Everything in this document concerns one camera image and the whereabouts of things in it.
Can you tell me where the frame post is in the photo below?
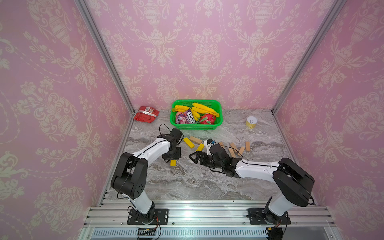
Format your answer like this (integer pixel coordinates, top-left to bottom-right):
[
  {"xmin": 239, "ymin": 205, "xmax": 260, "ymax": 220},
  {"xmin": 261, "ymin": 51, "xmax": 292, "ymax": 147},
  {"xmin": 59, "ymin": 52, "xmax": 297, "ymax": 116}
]
[
  {"xmin": 271, "ymin": 0, "xmax": 347, "ymax": 117},
  {"xmin": 74, "ymin": 0, "xmax": 135, "ymax": 116}
]

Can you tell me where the green plastic basket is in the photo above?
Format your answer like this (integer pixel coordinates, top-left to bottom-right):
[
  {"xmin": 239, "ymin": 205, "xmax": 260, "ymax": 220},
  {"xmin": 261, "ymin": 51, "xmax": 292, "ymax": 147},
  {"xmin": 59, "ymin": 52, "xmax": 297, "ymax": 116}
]
[{"xmin": 170, "ymin": 99, "xmax": 224, "ymax": 130}]

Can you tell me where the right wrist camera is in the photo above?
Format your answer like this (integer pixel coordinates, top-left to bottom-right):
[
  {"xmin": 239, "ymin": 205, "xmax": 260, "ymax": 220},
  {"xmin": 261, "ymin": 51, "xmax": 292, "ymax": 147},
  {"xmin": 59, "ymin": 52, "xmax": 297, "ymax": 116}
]
[{"xmin": 204, "ymin": 139, "xmax": 216, "ymax": 156}]

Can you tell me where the wooden block right two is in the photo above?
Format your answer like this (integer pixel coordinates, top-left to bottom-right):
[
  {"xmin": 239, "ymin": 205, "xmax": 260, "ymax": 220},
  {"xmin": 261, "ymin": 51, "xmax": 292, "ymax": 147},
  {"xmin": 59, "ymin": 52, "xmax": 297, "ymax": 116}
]
[{"xmin": 230, "ymin": 143, "xmax": 239, "ymax": 152}]

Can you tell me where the right frame post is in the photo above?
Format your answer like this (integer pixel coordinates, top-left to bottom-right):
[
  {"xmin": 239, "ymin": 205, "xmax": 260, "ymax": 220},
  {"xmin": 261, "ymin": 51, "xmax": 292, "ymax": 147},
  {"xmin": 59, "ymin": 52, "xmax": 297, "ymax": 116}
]
[{"xmin": 271, "ymin": 0, "xmax": 347, "ymax": 117}]

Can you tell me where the left banana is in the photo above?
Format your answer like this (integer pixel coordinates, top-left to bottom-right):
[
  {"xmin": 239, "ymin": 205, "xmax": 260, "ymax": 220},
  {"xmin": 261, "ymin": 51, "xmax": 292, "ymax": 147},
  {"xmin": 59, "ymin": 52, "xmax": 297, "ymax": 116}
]
[{"xmin": 172, "ymin": 105, "xmax": 201, "ymax": 121}]

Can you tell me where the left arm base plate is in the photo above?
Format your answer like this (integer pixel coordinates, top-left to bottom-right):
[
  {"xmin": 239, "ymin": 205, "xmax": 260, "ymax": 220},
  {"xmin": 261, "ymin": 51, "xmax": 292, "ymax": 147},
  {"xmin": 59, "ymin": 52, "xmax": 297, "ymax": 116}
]
[{"xmin": 127, "ymin": 208, "xmax": 169, "ymax": 225}]

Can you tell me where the banana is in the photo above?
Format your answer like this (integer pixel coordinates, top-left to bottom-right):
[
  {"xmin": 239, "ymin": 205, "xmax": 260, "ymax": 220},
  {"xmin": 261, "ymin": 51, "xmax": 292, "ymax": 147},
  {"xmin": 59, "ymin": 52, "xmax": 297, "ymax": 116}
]
[
  {"xmin": 172, "ymin": 105, "xmax": 201, "ymax": 121},
  {"xmin": 192, "ymin": 103, "xmax": 220, "ymax": 117}
]

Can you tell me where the red snack bag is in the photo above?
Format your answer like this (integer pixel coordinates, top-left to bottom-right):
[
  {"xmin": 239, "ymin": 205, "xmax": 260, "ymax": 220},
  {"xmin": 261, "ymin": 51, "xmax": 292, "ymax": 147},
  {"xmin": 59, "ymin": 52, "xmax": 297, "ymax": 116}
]
[{"xmin": 134, "ymin": 106, "xmax": 160, "ymax": 123}]

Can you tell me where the wooden block right four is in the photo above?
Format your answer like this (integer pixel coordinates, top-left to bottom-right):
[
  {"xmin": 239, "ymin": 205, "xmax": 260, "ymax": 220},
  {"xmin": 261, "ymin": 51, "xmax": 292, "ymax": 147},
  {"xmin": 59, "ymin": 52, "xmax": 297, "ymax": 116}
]
[{"xmin": 245, "ymin": 141, "xmax": 251, "ymax": 152}]

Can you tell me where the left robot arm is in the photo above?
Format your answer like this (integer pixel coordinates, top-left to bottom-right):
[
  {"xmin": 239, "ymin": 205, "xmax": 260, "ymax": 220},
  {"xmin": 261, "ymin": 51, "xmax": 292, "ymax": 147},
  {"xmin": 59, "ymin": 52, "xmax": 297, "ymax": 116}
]
[{"xmin": 111, "ymin": 128, "xmax": 184, "ymax": 225}]

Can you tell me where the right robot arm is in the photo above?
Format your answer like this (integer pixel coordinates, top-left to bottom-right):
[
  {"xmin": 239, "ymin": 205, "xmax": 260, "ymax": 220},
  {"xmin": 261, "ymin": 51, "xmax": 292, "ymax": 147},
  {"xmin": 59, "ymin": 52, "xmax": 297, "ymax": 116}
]
[{"xmin": 189, "ymin": 144, "xmax": 316, "ymax": 225}]

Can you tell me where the right banana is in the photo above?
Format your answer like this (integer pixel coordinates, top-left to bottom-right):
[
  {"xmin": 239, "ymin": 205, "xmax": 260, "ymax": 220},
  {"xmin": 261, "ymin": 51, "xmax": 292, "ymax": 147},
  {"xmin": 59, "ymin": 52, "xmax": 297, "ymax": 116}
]
[{"xmin": 192, "ymin": 103, "xmax": 220, "ymax": 117}]

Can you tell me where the wooden block right three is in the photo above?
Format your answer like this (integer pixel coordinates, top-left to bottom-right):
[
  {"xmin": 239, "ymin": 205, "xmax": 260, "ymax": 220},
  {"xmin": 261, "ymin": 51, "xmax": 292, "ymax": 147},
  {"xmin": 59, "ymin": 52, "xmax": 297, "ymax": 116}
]
[{"xmin": 229, "ymin": 148, "xmax": 236, "ymax": 158}]

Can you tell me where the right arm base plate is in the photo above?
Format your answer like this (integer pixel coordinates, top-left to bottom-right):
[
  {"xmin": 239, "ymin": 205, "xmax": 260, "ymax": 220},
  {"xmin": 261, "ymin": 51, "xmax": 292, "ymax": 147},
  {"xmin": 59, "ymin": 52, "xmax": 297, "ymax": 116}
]
[{"xmin": 246, "ymin": 209, "xmax": 292, "ymax": 227}]

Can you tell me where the purple snack packet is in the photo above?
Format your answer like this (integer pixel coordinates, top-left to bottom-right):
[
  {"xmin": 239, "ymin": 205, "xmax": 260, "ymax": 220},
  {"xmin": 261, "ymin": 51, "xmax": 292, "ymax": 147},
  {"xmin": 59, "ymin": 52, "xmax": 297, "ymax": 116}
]
[{"xmin": 175, "ymin": 110, "xmax": 196, "ymax": 125}]

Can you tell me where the red dragon fruit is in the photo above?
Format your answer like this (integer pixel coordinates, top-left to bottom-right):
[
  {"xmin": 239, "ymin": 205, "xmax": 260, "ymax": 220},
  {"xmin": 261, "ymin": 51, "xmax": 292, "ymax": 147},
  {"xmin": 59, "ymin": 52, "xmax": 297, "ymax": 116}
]
[{"xmin": 198, "ymin": 114, "xmax": 216, "ymax": 125}]

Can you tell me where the wooden block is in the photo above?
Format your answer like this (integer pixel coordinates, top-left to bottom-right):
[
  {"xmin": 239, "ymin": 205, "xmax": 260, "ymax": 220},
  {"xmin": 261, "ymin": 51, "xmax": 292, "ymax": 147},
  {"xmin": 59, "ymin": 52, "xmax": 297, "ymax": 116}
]
[
  {"xmin": 238, "ymin": 147, "xmax": 245, "ymax": 157},
  {"xmin": 189, "ymin": 136, "xmax": 203, "ymax": 144}
]

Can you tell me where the left frame post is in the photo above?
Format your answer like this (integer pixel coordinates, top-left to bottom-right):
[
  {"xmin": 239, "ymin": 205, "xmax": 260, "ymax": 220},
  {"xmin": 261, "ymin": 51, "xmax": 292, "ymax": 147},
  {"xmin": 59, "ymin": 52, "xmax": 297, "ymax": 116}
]
[{"xmin": 74, "ymin": 0, "xmax": 135, "ymax": 116}]

